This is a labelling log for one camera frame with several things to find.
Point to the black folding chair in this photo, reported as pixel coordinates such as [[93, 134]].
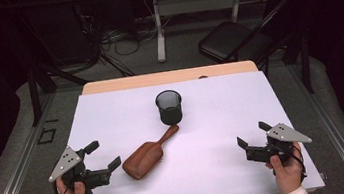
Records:
[[229, 40]]

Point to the person's right hand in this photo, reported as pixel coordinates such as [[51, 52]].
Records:
[[288, 176]]

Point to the white-legged desk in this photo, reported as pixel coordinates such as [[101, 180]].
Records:
[[194, 5]]

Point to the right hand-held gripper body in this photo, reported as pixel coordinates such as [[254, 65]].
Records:
[[282, 136]]

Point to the white board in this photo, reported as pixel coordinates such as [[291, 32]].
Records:
[[210, 172]]

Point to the light wooden table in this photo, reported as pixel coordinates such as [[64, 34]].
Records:
[[157, 78]]

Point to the black mesh cup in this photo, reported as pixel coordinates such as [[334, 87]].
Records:
[[170, 110]]

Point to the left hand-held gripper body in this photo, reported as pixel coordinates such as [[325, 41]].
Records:
[[67, 162]]

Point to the black metal stand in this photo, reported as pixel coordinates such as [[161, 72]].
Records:
[[38, 91], [305, 66]]

